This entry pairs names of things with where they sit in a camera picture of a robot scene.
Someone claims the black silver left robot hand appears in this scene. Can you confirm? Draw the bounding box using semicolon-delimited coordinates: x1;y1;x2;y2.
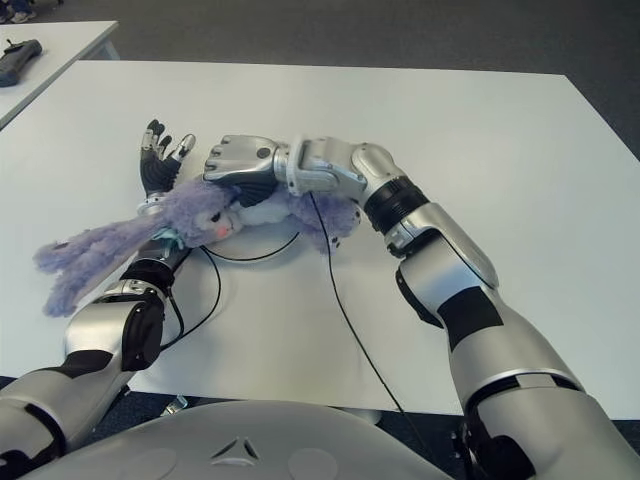
137;118;197;201

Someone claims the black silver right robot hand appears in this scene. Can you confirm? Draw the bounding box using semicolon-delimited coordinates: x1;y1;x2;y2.
201;133;292;209

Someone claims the purple plush bunny doll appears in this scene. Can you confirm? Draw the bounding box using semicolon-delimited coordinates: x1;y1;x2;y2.
32;178;362;320

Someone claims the white plate black rim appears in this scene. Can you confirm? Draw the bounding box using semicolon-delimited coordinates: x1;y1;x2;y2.
199;219;301;262

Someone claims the white side table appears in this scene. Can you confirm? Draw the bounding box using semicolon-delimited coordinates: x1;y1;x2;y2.
0;19;120;129

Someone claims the black handheld controller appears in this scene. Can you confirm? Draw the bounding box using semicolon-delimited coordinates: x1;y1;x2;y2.
0;38;42;88

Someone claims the grey robot torso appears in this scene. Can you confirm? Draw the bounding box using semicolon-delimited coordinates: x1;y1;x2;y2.
19;399;451;480

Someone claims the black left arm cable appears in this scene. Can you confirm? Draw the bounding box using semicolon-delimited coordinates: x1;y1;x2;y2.
159;247;223;351

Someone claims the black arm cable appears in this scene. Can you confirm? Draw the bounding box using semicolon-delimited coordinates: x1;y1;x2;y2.
159;247;223;351
309;192;409;416

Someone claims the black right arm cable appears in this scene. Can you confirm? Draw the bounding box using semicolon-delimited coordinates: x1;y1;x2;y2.
309;192;409;416

